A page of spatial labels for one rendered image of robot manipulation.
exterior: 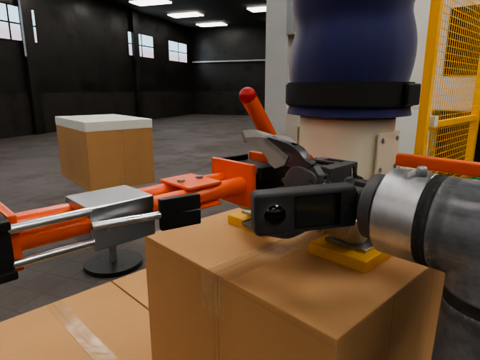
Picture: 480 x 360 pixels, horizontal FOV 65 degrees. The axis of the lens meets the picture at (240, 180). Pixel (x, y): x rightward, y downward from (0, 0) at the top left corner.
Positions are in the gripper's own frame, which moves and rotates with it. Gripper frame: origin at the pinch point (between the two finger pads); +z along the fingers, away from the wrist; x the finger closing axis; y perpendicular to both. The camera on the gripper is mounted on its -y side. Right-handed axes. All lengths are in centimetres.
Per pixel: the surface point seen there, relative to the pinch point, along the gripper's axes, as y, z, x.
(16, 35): 258, 1078, 144
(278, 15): 128, 103, 50
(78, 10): 461, 1175, 243
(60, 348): -10, 56, -53
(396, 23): 24.1, -9.4, 22.1
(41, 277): 27, 214, -107
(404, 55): 25.7, -10.4, 17.5
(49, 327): -9, 67, -53
